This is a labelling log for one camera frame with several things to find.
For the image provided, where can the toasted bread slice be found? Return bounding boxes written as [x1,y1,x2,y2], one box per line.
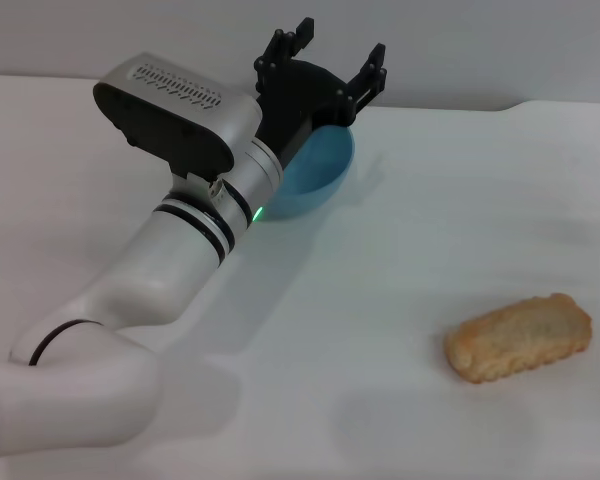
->
[443,292,594,385]

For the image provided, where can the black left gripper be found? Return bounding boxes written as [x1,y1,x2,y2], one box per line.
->
[253,17,388,167]

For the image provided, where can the blue bowl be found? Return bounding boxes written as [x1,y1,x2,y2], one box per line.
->
[264,124,357,224]

